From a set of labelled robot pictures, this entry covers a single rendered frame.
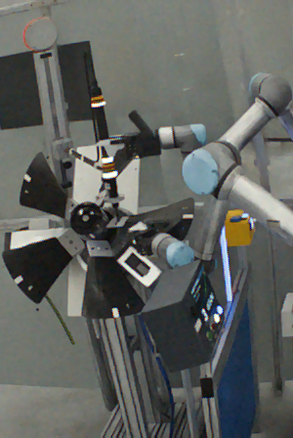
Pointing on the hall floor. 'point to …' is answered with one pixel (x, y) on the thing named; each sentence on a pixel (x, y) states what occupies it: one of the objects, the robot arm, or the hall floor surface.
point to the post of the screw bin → (189, 403)
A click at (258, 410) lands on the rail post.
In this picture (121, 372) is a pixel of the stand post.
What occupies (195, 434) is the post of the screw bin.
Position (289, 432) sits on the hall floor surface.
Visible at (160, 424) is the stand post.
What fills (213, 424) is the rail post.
